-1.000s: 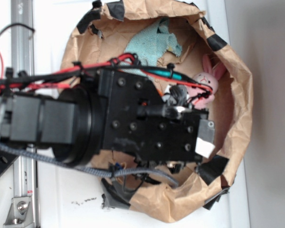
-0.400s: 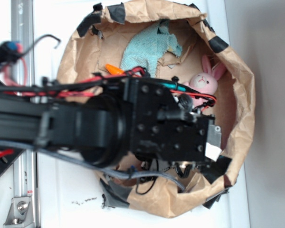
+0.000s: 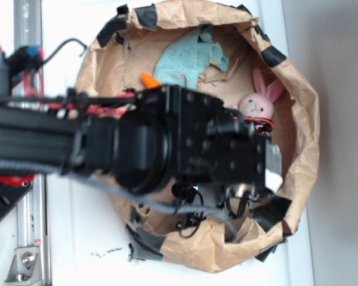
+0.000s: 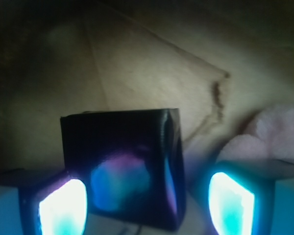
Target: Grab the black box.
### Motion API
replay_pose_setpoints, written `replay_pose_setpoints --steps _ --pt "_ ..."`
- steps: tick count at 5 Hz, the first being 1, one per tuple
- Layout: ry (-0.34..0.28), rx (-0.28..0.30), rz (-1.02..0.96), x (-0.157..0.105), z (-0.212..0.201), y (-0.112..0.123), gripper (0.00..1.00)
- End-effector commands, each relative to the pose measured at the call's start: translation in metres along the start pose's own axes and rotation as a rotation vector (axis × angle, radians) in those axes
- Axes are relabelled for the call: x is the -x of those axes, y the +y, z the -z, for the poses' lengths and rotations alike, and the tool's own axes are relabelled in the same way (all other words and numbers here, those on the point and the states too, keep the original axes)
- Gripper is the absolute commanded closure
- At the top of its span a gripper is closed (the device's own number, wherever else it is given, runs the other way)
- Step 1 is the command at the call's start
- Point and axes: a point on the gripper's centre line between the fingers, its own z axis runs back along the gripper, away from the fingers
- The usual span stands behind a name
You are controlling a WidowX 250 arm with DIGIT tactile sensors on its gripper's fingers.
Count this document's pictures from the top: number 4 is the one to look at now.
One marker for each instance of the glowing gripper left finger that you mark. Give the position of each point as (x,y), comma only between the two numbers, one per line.
(41,202)

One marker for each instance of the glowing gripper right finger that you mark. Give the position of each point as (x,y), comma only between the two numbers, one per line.
(252,197)

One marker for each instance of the brown paper bag bin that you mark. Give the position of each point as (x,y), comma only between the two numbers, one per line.
(219,61)

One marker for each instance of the black box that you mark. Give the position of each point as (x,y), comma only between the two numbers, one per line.
(131,163)

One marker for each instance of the pink plush bunny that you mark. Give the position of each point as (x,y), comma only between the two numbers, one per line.
(270,135)

